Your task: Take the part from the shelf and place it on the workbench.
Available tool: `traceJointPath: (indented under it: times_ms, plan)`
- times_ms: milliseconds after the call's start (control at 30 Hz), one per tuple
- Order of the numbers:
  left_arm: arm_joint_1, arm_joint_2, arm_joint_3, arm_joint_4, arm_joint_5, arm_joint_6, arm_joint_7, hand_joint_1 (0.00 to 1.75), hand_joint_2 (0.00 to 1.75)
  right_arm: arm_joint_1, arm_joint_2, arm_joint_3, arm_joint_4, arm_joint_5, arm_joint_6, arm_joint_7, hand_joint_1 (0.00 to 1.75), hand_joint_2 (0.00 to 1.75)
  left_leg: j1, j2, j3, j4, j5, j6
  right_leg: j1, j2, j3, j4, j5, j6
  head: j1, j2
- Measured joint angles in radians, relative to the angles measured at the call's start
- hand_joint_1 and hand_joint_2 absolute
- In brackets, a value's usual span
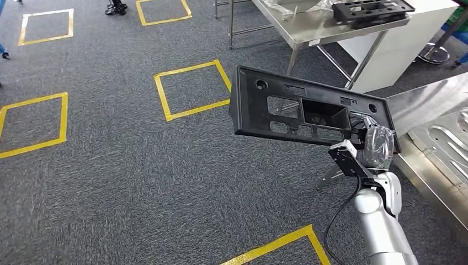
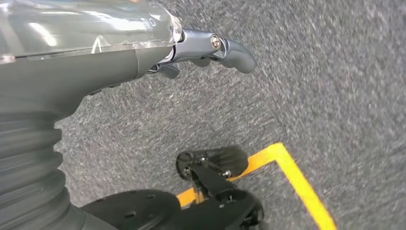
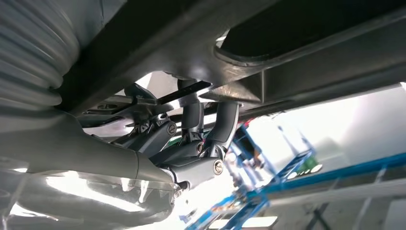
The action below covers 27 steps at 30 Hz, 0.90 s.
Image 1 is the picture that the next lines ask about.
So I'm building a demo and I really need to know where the stainless steel workbench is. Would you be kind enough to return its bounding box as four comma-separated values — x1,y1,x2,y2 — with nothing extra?
316,72,468,242

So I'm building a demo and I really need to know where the white cabinet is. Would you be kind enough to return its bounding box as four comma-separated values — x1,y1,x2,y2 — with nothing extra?
338,0,460,94

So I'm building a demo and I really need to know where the black cable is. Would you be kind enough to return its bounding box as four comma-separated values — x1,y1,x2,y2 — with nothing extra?
323,175,363,265

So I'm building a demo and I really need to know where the stainless steel table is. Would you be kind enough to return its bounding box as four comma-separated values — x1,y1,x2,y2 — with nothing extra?
214,0,412,91

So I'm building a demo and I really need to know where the chrome stanchion post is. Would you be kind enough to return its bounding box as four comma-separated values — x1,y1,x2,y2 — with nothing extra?
418,7,468,66

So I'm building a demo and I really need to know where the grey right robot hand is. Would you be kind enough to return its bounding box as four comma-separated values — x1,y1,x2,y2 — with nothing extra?
349,113,396,171

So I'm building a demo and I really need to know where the black plastic bracket part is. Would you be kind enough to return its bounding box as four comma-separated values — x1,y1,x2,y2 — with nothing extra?
332,0,416,29
229,65,402,155

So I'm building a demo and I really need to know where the stamped metal panel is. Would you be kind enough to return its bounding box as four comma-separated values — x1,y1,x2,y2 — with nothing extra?
407,107,468,193

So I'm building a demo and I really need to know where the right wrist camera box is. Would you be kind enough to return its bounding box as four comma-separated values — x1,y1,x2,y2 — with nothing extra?
328,139,374,180

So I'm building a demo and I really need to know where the clear plastic sheet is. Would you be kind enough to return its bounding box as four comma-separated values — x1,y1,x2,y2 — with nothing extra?
263,0,352,15

